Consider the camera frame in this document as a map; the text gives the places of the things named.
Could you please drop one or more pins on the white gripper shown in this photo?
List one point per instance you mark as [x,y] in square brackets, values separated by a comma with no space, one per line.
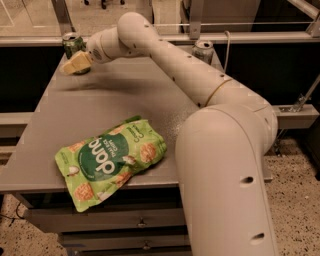
[94,49]

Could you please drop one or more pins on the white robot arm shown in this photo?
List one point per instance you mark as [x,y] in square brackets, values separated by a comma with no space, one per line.
[219,149]

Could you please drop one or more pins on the green rice chip bag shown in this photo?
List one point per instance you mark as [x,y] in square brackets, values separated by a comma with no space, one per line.
[95,168]

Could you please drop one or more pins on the white and green soda can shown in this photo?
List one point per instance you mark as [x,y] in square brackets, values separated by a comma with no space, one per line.
[203,50]

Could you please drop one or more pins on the grey top drawer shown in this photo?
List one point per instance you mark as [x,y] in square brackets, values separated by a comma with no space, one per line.
[109,217]

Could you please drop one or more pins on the grey drawer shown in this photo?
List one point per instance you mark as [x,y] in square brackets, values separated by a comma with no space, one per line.
[135,239]
[161,251]
[109,217]

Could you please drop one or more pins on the grey middle drawer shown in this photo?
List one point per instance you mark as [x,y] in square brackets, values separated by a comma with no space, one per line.
[135,239]

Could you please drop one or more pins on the grey bottom drawer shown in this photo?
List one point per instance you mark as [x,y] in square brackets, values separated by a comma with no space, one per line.
[161,251]

